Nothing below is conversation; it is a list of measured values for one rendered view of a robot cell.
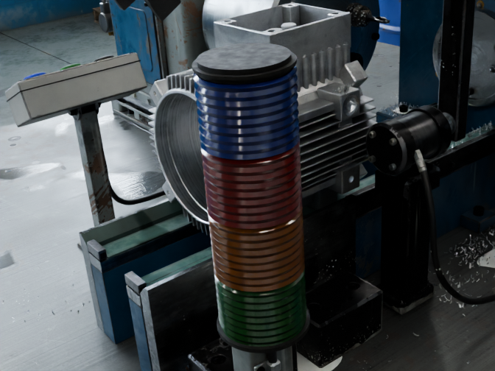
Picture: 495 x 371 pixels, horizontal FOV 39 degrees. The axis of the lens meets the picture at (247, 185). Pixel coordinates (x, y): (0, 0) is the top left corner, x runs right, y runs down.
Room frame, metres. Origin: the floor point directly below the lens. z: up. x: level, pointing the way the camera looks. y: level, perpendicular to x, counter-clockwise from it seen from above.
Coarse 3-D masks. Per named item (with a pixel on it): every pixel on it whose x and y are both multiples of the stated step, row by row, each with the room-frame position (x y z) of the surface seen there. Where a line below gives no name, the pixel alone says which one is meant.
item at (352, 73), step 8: (352, 64) 0.77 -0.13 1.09; (344, 72) 0.77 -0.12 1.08; (352, 72) 0.77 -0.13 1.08; (360, 72) 0.77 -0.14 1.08; (160, 80) 0.76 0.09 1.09; (344, 80) 0.77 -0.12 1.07; (352, 80) 0.76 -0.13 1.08; (360, 80) 0.76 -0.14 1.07; (152, 88) 0.77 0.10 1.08; (160, 88) 0.76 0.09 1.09; (152, 96) 0.77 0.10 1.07; (160, 96) 0.75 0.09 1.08; (360, 168) 0.77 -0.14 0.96; (360, 176) 0.76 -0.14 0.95; (168, 192) 0.77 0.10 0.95; (176, 200) 0.76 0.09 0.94
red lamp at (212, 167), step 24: (216, 168) 0.37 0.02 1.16; (240, 168) 0.36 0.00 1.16; (264, 168) 0.36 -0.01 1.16; (288, 168) 0.37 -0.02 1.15; (216, 192) 0.37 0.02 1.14; (240, 192) 0.36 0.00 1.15; (264, 192) 0.36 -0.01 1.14; (288, 192) 0.37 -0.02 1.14; (216, 216) 0.38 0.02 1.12; (240, 216) 0.36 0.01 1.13; (264, 216) 0.36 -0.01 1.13; (288, 216) 0.37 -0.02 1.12
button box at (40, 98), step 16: (96, 64) 0.91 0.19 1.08; (112, 64) 0.92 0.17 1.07; (128, 64) 0.93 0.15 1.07; (32, 80) 0.86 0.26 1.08; (48, 80) 0.87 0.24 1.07; (64, 80) 0.88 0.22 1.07; (80, 80) 0.89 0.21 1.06; (96, 80) 0.90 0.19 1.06; (112, 80) 0.91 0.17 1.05; (128, 80) 0.92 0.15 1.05; (144, 80) 0.93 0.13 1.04; (16, 96) 0.86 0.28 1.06; (32, 96) 0.85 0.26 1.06; (48, 96) 0.86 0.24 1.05; (64, 96) 0.87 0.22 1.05; (80, 96) 0.88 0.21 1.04; (96, 96) 0.89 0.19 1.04; (112, 96) 0.90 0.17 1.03; (16, 112) 0.87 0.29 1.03; (32, 112) 0.84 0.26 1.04; (48, 112) 0.85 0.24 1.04; (64, 112) 0.88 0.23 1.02
